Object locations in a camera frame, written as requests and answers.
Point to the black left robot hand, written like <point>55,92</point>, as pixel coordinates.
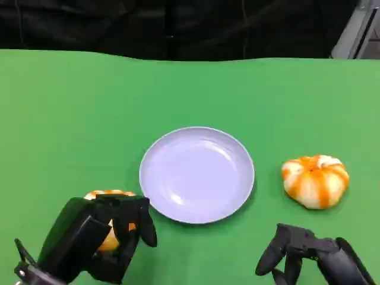
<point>74,231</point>

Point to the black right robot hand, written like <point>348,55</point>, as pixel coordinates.
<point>320,255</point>

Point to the lilac plate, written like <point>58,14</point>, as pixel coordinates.
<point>196,175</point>

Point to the green table cloth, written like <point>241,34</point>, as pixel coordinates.
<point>74,118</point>

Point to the black backdrop cloth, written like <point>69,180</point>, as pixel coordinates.
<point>148,26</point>

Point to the grey metal frame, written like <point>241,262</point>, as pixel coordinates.
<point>359,32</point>

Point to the orange and white bread roll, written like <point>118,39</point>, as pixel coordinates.
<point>108,242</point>
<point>314,184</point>

